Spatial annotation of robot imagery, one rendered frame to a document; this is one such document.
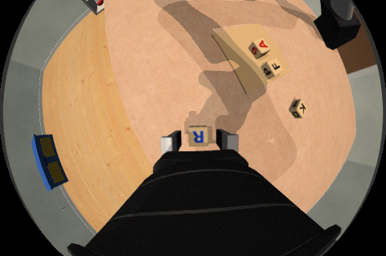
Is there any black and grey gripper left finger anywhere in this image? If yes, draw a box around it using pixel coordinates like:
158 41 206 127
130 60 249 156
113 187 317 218
160 130 182 155

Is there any tan flat mat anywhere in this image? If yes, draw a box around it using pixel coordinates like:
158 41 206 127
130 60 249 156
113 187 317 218
211 23 290 94

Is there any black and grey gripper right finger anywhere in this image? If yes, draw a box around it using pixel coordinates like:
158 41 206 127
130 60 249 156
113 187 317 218
216 129 239 152

